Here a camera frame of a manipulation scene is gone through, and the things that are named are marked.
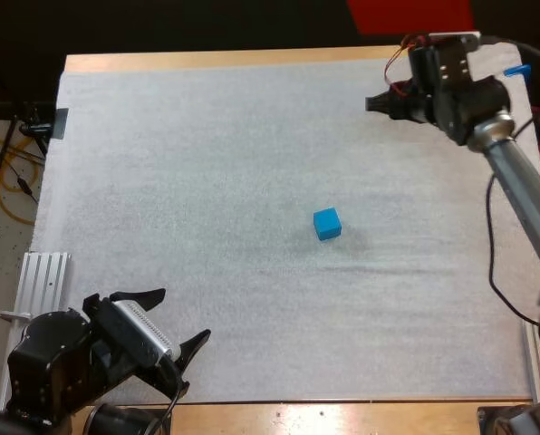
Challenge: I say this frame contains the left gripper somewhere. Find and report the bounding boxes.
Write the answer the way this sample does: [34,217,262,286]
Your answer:
[82,288,212,406]

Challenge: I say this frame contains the blue cube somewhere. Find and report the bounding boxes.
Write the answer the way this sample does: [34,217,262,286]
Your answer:
[313,207,342,243]

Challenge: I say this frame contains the thin black cable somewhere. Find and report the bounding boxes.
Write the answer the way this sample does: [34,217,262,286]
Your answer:
[486,173,540,326]

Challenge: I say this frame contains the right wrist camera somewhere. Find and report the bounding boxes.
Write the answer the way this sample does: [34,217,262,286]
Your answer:
[427,30,482,46]

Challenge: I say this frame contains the ribbed aluminium rail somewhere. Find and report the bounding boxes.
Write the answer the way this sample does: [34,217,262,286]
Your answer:
[521,319,540,402]
[0,251,72,328]

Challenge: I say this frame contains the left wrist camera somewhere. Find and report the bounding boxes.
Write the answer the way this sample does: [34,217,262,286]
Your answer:
[102,300,183,368]

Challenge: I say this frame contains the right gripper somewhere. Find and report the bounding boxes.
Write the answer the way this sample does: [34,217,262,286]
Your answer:
[364,36,476,126]

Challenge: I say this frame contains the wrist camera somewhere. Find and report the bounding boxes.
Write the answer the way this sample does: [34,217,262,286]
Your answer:
[102,300,183,368]
[427,30,482,46]

